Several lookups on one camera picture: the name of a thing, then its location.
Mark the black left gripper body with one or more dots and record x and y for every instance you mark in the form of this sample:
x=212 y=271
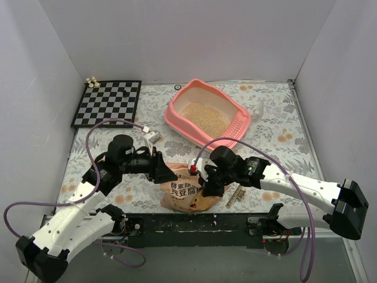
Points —
x=159 y=167

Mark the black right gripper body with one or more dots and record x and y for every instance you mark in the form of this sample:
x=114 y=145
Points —
x=210 y=181

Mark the brown bag sealing clip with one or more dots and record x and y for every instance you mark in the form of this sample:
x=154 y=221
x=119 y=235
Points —
x=238 y=194

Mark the orange cat litter bag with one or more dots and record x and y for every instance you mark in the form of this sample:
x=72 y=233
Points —
x=185 y=194

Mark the clear plastic litter scoop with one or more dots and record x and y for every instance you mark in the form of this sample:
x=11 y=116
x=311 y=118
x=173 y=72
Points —
x=258 y=111

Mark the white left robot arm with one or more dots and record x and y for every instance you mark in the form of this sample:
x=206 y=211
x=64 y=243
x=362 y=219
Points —
x=48 y=251

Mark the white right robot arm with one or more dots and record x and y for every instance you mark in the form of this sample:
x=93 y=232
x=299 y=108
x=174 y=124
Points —
x=339 y=207

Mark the beige litter in box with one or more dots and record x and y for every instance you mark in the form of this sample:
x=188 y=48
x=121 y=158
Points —
x=206 y=118

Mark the pink cat litter box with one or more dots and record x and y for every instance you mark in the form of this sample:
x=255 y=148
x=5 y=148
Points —
x=199 y=91

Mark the black white chessboard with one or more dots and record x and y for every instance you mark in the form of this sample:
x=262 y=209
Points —
x=107 y=102

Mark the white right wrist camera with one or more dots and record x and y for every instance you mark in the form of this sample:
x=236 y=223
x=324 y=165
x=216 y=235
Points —
x=196 y=167

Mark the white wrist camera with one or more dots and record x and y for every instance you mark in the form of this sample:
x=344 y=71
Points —
x=150 y=137
x=196 y=167

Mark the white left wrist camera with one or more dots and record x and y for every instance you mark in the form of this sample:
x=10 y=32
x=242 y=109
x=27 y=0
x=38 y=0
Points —
x=150 y=137

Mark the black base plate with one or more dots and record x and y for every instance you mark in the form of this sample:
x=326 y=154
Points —
x=151 y=230

